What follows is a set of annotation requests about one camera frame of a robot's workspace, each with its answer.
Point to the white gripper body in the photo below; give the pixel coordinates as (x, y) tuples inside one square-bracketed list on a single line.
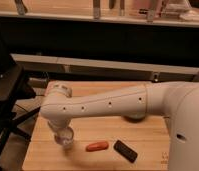
[(63, 133)]

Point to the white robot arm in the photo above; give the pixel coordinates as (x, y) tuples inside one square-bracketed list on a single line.
[(179, 101)]

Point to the orange oblong object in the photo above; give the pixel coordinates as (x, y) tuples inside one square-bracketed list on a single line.
[(97, 146)]

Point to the black rectangular object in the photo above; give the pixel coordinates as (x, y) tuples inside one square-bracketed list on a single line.
[(125, 151)]

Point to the grey metal rail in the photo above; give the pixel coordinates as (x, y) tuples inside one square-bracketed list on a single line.
[(106, 69)]

